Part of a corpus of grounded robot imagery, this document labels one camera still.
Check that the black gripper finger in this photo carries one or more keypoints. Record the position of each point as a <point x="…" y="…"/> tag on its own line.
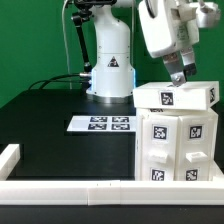
<point x="174" y="67"/>
<point x="188" y="59"/>

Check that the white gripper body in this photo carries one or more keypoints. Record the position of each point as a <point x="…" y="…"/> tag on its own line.
<point x="166" y="33"/>

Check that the white cabinet top block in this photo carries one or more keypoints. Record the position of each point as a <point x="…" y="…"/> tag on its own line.
<point x="193" y="95"/>

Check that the white cabinet body box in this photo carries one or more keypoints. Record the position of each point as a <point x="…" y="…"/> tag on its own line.
<point x="145" y="114"/>

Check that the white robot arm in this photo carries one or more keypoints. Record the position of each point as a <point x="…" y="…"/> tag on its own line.
<point x="112" y="78"/>

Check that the white U-shaped obstacle fence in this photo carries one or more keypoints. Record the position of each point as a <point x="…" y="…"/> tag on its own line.
<point x="105" y="192"/>

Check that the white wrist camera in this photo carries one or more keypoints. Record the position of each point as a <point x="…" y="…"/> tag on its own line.
<point x="208" y="14"/>

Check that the white marker base plate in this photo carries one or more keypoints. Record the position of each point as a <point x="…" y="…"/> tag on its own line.
<point x="102" y="124"/>

